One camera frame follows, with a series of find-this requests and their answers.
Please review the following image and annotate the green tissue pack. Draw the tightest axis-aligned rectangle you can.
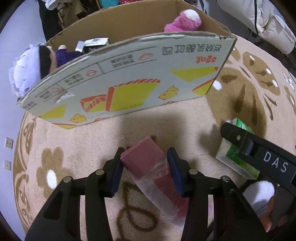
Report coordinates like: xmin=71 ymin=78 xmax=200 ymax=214
xmin=215 ymin=117 xmax=261 ymax=180

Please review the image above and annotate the white wall socket lower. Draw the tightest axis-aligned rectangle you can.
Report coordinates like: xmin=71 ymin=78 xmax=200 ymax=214
xmin=4 ymin=160 xmax=11 ymax=171

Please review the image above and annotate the purple haired plush doll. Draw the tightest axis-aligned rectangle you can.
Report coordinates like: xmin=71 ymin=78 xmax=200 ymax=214
xmin=9 ymin=45 xmax=83 ymax=99

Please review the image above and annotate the black face tissue pack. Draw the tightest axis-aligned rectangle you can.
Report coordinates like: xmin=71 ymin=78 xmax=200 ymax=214
xmin=75 ymin=38 xmax=110 ymax=54

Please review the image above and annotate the cream duvet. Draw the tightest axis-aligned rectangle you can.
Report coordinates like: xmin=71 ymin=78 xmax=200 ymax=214
xmin=217 ymin=0 xmax=295 ymax=55

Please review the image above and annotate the white wall socket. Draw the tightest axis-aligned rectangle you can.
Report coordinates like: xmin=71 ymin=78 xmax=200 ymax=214
xmin=4 ymin=137 xmax=14 ymax=149
xmin=4 ymin=160 xmax=11 ymax=171

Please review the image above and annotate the pink tissue pack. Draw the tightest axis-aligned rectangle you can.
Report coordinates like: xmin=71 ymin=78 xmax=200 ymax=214
xmin=120 ymin=137 xmax=189 ymax=229

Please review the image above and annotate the person's right hand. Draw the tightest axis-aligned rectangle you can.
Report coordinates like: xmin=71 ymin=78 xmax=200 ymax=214
xmin=260 ymin=195 xmax=290 ymax=232

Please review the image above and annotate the pink fluffy plush toy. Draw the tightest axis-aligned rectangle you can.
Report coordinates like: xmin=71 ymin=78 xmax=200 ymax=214
xmin=164 ymin=9 xmax=202 ymax=32

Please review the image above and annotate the beige butterfly pattern rug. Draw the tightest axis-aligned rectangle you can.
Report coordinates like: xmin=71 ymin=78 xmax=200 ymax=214
xmin=13 ymin=38 xmax=295 ymax=231

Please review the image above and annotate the open cardboard box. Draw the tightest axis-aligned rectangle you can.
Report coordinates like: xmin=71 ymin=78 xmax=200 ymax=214
xmin=18 ymin=1 xmax=237 ymax=129

